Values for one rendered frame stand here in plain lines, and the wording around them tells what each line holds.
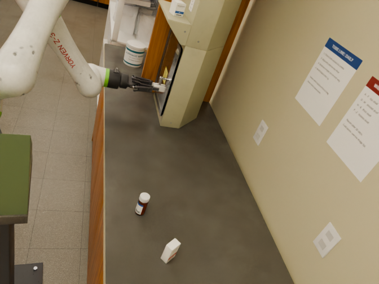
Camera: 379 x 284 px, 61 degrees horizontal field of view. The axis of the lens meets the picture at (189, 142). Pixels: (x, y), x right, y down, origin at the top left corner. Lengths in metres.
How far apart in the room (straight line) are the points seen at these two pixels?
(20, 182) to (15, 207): 0.11
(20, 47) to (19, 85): 0.12
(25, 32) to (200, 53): 0.81
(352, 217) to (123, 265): 0.76
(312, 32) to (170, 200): 0.92
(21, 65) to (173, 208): 0.76
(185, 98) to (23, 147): 0.93
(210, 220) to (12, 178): 0.75
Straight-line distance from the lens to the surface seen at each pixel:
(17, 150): 1.05
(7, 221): 1.27
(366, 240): 1.17
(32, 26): 1.15
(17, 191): 1.17
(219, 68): 2.11
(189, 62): 1.62
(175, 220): 1.31
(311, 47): 1.47
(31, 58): 1.10
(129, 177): 1.42
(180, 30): 1.55
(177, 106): 1.73
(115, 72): 1.65
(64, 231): 2.38
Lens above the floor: 1.91
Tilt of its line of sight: 34 degrees down
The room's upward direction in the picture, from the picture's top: 21 degrees clockwise
